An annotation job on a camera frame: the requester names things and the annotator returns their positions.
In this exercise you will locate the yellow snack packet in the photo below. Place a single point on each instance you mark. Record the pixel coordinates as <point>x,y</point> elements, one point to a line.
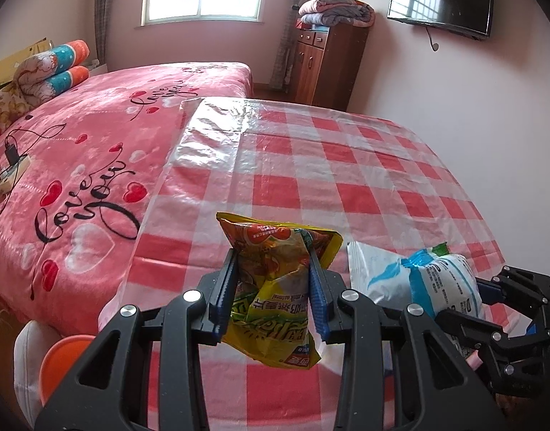
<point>266,269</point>

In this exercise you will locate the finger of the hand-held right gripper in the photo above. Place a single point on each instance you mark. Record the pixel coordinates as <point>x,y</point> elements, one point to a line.
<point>477,330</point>
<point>510,285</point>

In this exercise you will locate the pink printed bed blanket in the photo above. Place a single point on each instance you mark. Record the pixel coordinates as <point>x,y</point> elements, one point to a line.
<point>77,157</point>

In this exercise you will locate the bear print pillow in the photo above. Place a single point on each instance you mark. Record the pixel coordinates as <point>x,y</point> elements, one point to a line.
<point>10,105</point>

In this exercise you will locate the rolled quilt with orange end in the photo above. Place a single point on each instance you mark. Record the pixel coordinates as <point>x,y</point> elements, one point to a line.
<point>46,85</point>
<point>59,54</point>

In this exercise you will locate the folded pink grey blanket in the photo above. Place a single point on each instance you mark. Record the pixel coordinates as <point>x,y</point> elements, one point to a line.
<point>337,11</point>

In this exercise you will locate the pink white checkered tablecloth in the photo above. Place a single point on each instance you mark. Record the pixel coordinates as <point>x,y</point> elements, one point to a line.
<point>346,166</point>

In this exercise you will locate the brown wooden cabinet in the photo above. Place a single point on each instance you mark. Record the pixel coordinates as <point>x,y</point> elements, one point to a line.
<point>333,67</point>

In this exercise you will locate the white blue plastic packet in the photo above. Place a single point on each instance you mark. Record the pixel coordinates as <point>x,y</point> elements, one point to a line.
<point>382,274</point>

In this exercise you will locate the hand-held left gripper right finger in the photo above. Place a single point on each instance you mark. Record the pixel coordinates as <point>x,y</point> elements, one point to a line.
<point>317,305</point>

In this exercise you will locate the white bedside table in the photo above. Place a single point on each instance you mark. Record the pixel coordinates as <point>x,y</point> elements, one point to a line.
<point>97,66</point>

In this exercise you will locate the black charger plug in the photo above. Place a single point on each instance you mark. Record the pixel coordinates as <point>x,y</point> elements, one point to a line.
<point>12,150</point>

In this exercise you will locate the orange plastic basin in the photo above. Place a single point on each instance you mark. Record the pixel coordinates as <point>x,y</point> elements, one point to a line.
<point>61,368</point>

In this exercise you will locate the white power strip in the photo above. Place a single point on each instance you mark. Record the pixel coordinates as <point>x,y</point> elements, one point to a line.
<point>12,176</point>

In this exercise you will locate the grey patterned curtain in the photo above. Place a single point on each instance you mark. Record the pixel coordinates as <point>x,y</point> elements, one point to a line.
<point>104,9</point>
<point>290,31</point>

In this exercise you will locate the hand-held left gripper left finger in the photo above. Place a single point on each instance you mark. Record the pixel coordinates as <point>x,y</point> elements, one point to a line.
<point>222,298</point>

